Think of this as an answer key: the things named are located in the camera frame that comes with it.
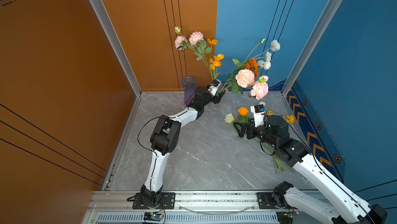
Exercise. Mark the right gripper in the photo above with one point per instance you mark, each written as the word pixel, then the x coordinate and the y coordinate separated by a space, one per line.
pixel 251 127

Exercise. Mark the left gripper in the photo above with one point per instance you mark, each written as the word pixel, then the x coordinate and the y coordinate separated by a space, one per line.
pixel 216 99

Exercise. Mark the orange ranunculus stem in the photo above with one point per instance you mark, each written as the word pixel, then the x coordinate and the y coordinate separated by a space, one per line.
pixel 242 115

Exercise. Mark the cream rose stem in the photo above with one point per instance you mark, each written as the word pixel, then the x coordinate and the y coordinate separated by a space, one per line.
pixel 229 118

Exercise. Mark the purple glass vase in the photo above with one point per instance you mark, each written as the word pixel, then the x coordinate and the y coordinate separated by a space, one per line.
pixel 189 89

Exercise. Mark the pale pink rose stem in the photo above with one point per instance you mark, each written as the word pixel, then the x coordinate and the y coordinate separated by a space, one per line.
pixel 245 79

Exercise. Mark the yellow flower stem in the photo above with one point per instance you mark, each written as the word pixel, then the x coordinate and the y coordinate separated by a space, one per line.
pixel 289 118

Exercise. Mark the orange gerbera stem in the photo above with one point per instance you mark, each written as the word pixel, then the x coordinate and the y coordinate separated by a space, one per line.
pixel 248 64

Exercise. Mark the pink white bud stem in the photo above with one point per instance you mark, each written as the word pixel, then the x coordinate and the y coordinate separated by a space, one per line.
pixel 269 150

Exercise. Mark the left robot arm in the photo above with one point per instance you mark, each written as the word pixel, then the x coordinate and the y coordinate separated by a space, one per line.
pixel 165 137

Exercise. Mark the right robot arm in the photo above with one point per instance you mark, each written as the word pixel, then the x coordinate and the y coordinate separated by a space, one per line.
pixel 344 206

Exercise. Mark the small circuit board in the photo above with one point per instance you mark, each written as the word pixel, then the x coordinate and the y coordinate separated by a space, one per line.
pixel 153 218

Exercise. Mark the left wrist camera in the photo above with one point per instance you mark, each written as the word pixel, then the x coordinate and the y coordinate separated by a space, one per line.
pixel 214 86

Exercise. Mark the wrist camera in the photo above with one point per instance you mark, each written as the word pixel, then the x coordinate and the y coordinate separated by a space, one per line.
pixel 259 109
pixel 214 86

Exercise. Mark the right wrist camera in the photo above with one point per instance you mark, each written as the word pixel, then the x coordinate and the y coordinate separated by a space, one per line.
pixel 259 109

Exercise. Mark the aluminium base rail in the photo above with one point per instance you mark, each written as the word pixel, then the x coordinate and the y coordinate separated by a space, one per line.
pixel 197 207

